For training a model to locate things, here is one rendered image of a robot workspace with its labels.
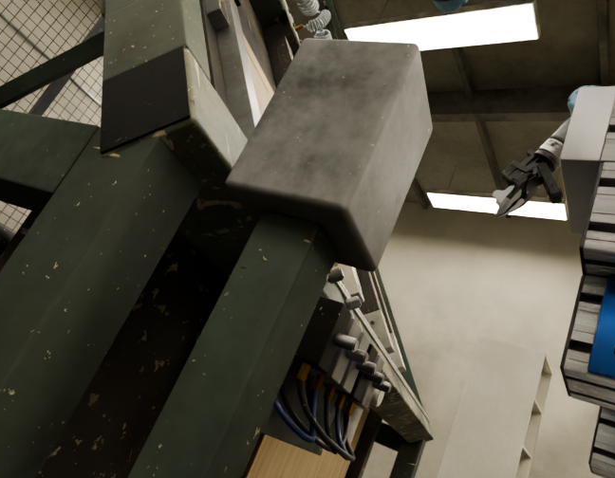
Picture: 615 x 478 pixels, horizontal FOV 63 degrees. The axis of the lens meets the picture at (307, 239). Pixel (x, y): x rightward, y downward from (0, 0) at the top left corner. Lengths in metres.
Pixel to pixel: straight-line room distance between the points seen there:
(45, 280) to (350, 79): 0.33
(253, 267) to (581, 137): 0.32
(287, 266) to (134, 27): 0.39
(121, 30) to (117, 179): 0.24
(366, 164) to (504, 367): 4.60
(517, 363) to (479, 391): 0.41
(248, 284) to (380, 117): 0.18
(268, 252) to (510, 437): 4.46
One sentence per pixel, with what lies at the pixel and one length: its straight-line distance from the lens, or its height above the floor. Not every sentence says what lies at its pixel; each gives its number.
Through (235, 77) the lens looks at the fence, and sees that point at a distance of 0.95.
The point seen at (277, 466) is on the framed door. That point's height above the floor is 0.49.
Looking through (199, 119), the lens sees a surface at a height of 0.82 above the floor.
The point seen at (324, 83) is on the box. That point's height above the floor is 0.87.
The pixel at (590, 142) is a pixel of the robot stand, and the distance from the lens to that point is 0.53.
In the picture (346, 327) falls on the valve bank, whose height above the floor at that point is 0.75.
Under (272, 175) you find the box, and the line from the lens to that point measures 0.42.
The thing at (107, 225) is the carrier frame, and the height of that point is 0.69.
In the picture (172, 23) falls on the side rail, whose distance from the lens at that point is 0.65.
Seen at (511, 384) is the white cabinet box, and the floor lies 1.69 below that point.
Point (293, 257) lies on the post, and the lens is 0.41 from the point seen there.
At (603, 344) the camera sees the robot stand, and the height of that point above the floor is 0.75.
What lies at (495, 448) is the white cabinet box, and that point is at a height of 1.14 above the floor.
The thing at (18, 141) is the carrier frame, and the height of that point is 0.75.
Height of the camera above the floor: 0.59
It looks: 20 degrees up
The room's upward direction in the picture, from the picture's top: 25 degrees clockwise
